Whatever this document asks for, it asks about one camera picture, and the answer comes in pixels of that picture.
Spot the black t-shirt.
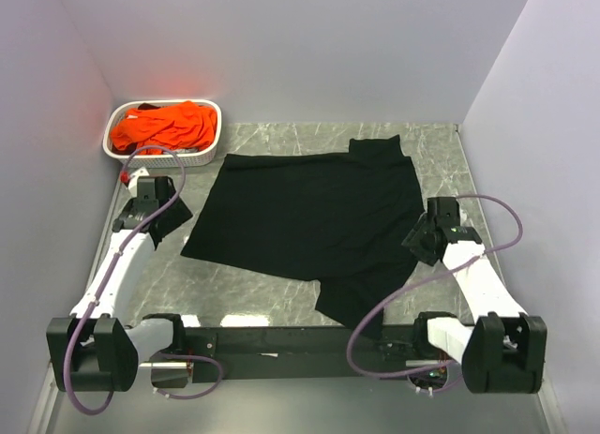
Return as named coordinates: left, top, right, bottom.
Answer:
left=182, top=137, right=424, bottom=339

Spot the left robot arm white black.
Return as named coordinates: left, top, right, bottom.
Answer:
left=46, top=198, right=192, bottom=392

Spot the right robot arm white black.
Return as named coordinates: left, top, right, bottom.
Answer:
left=403, top=214, right=548, bottom=394

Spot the white plastic laundry basket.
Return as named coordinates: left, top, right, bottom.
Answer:
left=102, top=99, right=222, bottom=168

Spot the orange t-shirt in basket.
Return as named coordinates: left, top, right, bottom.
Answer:
left=109, top=100, right=218, bottom=154

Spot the black base beam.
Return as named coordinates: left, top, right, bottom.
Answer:
left=140, top=324, right=470, bottom=389

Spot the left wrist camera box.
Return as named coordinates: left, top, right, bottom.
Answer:
left=127, top=176, right=175, bottom=202

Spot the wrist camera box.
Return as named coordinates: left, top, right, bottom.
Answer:
left=127, top=176, right=175, bottom=202
left=427, top=197, right=460, bottom=224

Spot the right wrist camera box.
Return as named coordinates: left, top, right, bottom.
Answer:
left=427, top=197, right=460, bottom=224

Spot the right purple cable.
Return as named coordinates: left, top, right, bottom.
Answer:
left=345, top=194, right=524, bottom=397

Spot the aluminium rail frame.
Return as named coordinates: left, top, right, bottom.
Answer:
left=26, top=365, right=59, bottom=434

